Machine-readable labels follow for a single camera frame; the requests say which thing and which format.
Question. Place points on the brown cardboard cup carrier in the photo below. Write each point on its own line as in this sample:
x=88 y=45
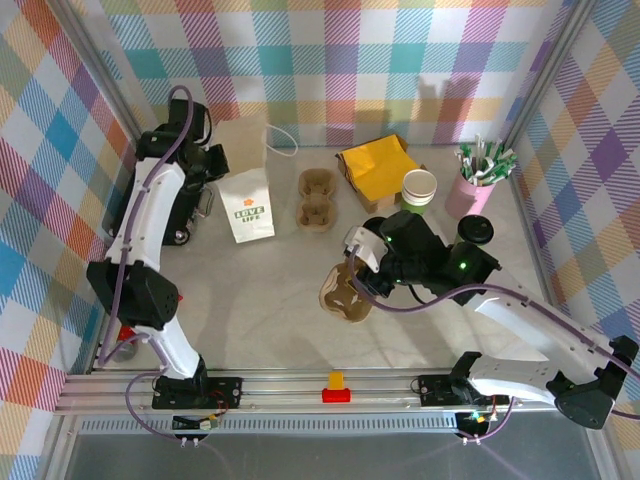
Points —
x=340 y=300
x=316 y=200

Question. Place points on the white paper takeout bag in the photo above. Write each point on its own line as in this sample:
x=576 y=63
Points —
x=250 y=210

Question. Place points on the black plastic cup lid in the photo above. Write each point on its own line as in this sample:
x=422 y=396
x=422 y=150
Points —
x=477 y=230

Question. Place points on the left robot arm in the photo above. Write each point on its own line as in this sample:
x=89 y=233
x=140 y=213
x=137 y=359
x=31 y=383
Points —
x=150 y=200

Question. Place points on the black cup lid stack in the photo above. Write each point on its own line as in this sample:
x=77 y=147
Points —
x=372 y=222

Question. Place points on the black hard case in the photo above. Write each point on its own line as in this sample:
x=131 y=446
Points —
x=177 y=210

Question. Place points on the pink straw holder cup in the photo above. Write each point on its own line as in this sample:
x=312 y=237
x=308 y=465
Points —
x=465 y=200

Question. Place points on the green paper cup stack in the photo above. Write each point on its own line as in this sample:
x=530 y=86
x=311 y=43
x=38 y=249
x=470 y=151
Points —
x=419 y=184

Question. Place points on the yellow paper napkin stack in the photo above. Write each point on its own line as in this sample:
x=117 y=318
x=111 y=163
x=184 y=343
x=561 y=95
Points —
x=377 y=167

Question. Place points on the green white wrapped straw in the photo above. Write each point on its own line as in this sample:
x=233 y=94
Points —
x=507 y=159
x=462 y=159
x=480 y=150
x=500 y=172
x=497 y=152

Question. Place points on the red and yellow clamp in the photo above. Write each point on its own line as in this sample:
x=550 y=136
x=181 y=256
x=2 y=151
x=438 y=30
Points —
x=336 y=395

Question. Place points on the small black controller board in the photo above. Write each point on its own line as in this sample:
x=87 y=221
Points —
x=475 y=422
x=197 y=423

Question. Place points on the small red object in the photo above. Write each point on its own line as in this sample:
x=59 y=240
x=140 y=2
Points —
x=126 y=333

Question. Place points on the aluminium frame post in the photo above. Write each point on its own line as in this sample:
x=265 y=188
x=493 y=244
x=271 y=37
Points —
x=109 y=75
x=546 y=75

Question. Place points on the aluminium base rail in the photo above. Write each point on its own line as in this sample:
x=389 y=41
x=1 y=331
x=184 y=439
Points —
x=290 y=395

